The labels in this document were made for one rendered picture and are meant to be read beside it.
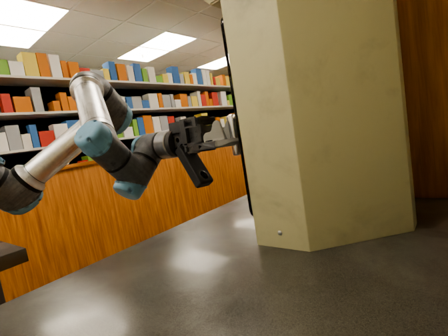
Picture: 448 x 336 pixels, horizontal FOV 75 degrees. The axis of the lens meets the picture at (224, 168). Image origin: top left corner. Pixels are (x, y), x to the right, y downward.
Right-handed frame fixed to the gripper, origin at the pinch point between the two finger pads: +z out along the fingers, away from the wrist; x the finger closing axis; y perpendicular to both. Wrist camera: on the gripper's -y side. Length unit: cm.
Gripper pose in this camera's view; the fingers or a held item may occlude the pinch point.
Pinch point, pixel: (239, 143)
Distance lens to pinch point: 63.4
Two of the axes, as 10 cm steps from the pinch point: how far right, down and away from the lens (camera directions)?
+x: 6.2, -1.4, 7.7
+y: -1.3, -9.9, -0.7
